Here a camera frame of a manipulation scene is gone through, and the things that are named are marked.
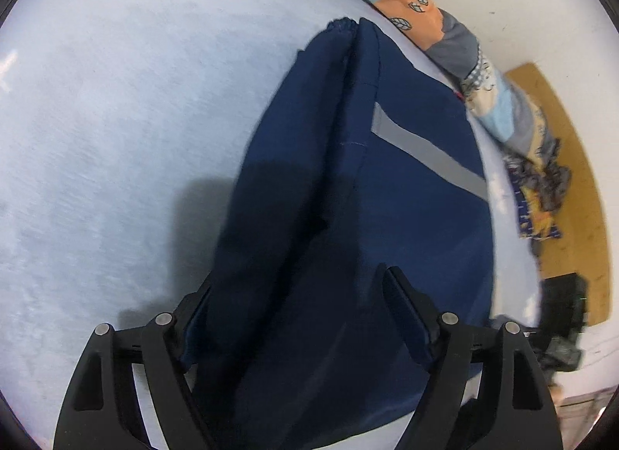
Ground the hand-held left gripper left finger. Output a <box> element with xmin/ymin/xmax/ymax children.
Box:
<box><xmin>53</xmin><ymin>281</ymin><xmax>216</xmax><ymax>450</ymax></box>

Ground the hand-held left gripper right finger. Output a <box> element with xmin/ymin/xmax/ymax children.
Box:
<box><xmin>382</xmin><ymin>266</ymin><xmax>564</xmax><ymax>450</ymax></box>

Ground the star print blue yellow cloth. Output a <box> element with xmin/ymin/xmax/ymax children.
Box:
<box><xmin>503</xmin><ymin>138</ymin><xmax>574</xmax><ymax>257</ymax></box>

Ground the yellow wooden board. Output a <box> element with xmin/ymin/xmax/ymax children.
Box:
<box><xmin>503</xmin><ymin>62</ymin><xmax>612</xmax><ymax>330</ymax></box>

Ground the light blue bed sheet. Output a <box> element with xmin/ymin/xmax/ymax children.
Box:
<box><xmin>0</xmin><ymin>0</ymin><xmax>547</xmax><ymax>450</ymax></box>

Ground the wooden bed frame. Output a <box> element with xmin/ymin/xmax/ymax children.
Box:
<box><xmin>556</xmin><ymin>380</ymin><xmax>612</xmax><ymax>424</ymax></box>

